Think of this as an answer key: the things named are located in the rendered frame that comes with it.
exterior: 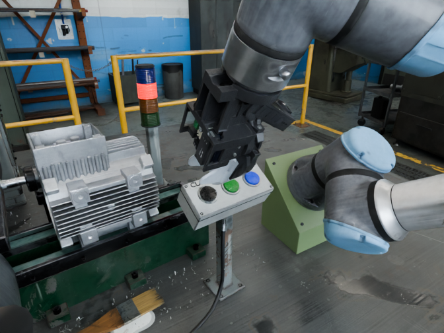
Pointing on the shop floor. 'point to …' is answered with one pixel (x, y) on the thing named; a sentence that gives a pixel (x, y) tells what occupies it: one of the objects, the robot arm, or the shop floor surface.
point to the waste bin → (173, 80)
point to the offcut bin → (129, 77)
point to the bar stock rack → (89, 82)
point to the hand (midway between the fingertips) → (218, 176)
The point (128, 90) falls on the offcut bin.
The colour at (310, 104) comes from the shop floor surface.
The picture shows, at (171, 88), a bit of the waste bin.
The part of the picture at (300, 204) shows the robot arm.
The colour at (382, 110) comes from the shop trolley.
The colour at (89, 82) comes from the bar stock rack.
